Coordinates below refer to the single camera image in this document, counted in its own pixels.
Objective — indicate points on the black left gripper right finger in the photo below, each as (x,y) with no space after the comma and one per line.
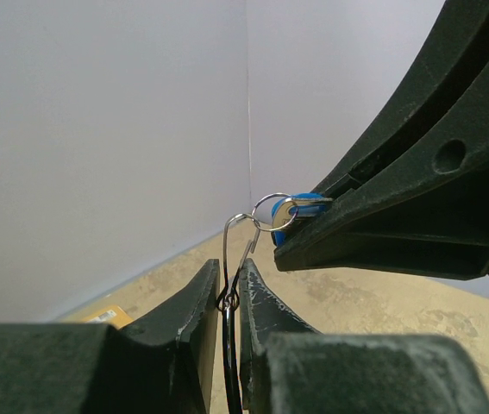
(287,366)

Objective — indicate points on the large metal keyring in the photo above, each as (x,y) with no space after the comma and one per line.
(230,367)

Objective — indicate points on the blue capped key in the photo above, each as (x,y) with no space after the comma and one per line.
(291,213)

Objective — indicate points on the metal wire key clip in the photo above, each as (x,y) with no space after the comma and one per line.
(227,298)

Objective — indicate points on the tan spiral notebook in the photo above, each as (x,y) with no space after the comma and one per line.
(112,314)

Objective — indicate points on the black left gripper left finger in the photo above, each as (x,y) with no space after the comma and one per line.
(162,362)

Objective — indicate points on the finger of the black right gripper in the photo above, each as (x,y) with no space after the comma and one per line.
(427,213)
(453,55)

